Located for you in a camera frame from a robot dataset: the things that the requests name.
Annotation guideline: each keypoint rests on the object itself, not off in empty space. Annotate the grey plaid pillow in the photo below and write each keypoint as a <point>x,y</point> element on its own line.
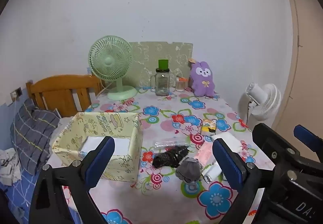
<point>32,133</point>

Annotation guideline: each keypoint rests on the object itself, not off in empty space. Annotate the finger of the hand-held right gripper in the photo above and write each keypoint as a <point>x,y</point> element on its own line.
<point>306,136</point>
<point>267,138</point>

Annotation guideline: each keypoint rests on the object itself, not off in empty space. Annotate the small clear jar orange lid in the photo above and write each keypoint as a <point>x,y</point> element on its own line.
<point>180,83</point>

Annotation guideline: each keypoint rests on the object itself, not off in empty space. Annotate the pink packet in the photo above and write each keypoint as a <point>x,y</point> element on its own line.
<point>205,153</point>

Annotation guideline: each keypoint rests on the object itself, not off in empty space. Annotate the wall outlet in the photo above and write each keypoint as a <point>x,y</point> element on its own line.
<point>15,93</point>

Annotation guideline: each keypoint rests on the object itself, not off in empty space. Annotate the wooden headboard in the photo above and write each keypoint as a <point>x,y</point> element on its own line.
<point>65,92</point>

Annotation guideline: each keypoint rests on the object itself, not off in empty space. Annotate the beige door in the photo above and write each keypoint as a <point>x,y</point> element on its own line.
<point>302,49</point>

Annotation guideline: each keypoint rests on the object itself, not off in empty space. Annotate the clear plastic packet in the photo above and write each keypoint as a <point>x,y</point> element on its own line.
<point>169,143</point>

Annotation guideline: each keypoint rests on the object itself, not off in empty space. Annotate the black bag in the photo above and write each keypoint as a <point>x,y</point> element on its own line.
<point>169,158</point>

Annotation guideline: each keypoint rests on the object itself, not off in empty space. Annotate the green desk fan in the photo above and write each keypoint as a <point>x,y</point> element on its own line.
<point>109,61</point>

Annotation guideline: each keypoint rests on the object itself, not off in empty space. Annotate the yellow snack packet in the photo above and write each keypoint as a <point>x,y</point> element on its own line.
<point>209,126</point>

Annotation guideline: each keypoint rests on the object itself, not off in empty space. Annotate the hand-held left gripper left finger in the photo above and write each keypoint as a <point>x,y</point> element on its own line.
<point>99,160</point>

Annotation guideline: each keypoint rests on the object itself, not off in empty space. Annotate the grey frilled cloth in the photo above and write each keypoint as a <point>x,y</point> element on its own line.
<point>189,169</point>

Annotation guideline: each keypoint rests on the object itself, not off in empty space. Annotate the white standing fan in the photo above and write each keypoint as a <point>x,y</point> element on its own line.
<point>262,100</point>

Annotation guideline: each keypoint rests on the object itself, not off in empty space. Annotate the small white bundle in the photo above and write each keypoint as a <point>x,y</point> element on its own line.
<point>212,172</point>

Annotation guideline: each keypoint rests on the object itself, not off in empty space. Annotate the green patterned wall panel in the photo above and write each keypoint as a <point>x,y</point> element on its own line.
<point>151,54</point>

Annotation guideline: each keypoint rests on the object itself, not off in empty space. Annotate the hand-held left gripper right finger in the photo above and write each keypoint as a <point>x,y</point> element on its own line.
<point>227,163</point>

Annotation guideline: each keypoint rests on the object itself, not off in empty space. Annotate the glass jar with green lid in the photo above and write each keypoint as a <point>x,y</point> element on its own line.
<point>162,80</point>

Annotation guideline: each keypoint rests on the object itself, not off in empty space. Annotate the crumpled white cloth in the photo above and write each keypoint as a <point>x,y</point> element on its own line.
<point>8,165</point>

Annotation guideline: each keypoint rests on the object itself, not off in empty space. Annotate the purple plush rabbit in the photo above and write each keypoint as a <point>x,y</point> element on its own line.
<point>203,80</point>

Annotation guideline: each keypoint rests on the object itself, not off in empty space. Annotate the yellow fabric storage box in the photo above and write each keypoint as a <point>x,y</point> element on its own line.
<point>121,123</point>

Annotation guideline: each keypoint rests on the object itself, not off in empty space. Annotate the blue checked bed sheet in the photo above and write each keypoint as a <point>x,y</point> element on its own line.
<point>17,196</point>

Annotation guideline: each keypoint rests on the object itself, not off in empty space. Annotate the floral tablecloth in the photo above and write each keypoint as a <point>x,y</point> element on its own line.
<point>176,102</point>

